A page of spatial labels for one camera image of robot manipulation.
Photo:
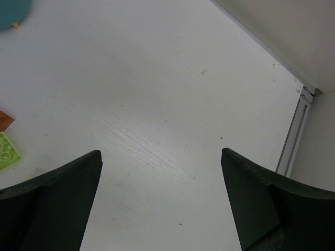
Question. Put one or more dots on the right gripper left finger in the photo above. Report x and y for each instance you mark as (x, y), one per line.
(51, 211)

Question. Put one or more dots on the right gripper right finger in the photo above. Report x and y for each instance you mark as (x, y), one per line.
(273, 212)

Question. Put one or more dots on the green lego brick 2x2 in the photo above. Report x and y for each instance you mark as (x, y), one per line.
(9, 153)

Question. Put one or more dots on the brown lego plate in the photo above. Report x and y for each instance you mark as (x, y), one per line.
(5, 121)

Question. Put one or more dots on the teal divided round container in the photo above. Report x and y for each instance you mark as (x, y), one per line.
(13, 11)

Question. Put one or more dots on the aluminium rail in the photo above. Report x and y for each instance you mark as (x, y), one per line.
(292, 141)

